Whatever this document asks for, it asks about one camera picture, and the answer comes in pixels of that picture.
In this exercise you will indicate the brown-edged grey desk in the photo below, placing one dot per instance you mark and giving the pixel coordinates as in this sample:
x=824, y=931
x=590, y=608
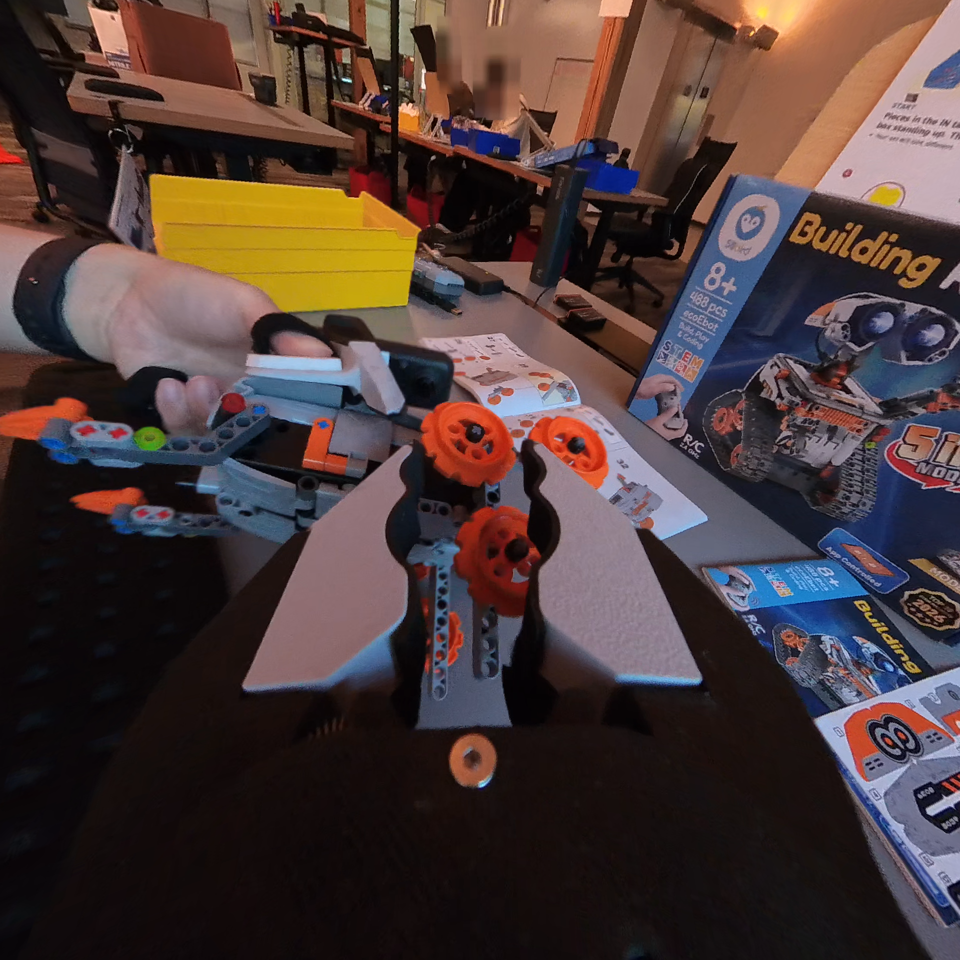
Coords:
x=622, y=330

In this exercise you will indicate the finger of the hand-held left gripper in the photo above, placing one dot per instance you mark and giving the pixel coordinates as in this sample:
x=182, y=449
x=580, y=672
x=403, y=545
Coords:
x=375, y=379

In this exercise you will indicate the white instruction sign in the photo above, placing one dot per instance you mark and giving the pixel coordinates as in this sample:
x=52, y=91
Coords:
x=915, y=97

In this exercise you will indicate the black office chair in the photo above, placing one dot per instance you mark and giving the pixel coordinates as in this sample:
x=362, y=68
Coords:
x=675, y=202

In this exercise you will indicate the white open instruction booklet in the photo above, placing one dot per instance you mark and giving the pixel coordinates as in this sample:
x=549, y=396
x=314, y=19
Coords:
x=487, y=360

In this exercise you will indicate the dark upright panel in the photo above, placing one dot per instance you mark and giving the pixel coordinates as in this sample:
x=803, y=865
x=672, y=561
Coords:
x=559, y=225

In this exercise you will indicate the white hanging sheet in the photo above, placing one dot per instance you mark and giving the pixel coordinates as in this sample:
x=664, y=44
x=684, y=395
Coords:
x=131, y=199

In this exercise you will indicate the long wooden table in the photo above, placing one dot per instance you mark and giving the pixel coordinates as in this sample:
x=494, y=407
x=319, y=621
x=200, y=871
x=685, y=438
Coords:
x=540, y=178

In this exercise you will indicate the blue instruction booklet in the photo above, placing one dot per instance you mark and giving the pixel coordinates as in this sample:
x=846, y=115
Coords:
x=825, y=637

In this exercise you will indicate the blue storage bin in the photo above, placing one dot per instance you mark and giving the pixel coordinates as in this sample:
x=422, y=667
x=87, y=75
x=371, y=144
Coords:
x=487, y=142
x=611, y=176

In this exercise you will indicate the black wristband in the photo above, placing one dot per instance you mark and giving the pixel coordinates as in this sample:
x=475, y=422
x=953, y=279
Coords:
x=41, y=300

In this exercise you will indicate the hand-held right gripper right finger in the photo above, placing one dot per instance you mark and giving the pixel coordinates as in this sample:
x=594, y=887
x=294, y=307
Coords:
x=600, y=600

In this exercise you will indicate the robot sticker sheet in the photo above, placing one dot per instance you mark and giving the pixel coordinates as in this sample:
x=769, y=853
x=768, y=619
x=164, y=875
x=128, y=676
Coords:
x=900, y=765

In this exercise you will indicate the person's left forearm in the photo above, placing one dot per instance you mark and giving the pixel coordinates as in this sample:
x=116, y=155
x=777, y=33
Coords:
x=6, y=300

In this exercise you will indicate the black power adapter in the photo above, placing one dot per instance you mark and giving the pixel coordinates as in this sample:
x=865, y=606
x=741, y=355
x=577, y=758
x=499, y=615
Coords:
x=476, y=276

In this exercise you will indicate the grey battery box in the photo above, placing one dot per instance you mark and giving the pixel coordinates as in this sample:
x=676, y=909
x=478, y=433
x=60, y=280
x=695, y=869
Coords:
x=436, y=276

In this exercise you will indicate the person's left hand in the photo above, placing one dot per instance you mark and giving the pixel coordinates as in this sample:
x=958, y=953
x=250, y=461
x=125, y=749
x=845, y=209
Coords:
x=172, y=315

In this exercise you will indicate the black battery pack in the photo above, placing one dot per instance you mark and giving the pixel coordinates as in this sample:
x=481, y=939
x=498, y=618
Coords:
x=586, y=319
x=574, y=302

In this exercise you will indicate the blue toy kit box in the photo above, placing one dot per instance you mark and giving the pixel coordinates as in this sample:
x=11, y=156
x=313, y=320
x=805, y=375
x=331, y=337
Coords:
x=825, y=375

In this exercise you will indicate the grey work table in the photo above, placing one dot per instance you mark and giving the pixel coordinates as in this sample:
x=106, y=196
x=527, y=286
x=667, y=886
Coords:
x=225, y=112

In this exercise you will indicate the cardboard box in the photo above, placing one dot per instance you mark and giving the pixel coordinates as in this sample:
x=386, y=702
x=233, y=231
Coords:
x=180, y=45

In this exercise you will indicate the grey orange building-block robot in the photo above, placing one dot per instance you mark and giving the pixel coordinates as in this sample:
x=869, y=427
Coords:
x=225, y=439

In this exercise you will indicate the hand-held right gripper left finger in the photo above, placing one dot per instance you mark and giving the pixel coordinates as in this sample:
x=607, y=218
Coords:
x=330, y=600

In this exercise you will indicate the red storage bin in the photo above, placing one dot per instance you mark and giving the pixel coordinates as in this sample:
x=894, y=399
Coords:
x=367, y=185
x=424, y=208

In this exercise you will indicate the yellow plastic bin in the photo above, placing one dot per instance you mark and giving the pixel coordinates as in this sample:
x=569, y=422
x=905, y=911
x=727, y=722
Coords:
x=285, y=255

